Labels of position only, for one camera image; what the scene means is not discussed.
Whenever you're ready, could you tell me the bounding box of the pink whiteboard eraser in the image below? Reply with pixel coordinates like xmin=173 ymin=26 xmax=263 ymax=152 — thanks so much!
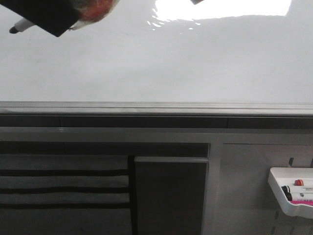
xmin=290 ymin=200 xmax=313 ymax=206

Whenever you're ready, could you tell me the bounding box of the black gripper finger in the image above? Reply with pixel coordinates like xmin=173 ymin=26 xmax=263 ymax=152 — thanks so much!
xmin=0 ymin=0 xmax=79 ymax=37
xmin=191 ymin=0 xmax=203 ymax=5

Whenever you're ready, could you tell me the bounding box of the white pegboard panel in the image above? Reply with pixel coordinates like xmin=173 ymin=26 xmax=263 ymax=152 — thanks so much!
xmin=215 ymin=144 xmax=313 ymax=235

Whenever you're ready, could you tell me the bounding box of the white plastic marker tray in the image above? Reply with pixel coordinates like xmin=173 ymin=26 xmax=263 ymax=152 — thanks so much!
xmin=268 ymin=167 xmax=313 ymax=219

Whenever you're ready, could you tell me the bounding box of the red capped marker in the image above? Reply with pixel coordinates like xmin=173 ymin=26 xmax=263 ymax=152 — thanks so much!
xmin=294 ymin=179 xmax=313 ymax=187

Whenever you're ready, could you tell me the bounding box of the large white whiteboard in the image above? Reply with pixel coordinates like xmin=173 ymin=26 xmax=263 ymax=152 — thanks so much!
xmin=0 ymin=0 xmax=313 ymax=116

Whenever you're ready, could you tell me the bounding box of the grey slatted shelf rack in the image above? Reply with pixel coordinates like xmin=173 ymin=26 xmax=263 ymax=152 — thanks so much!
xmin=0 ymin=155 xmax=137 ymax=235

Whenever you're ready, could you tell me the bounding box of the black capped marker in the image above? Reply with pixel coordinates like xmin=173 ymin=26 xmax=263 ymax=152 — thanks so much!
xmin=280 ymin=185 xmax=313 ymax=202

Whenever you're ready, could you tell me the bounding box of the dark grey cabinet panel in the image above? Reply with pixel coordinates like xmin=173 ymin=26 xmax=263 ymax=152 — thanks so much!
xmin=134 ymin=157 xmax=208 ymax=235

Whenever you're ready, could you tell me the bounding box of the white black whiteboard marker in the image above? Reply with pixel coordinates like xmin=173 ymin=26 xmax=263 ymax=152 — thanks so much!
xmin=9 ymin=0 xmax=120 ymax=34

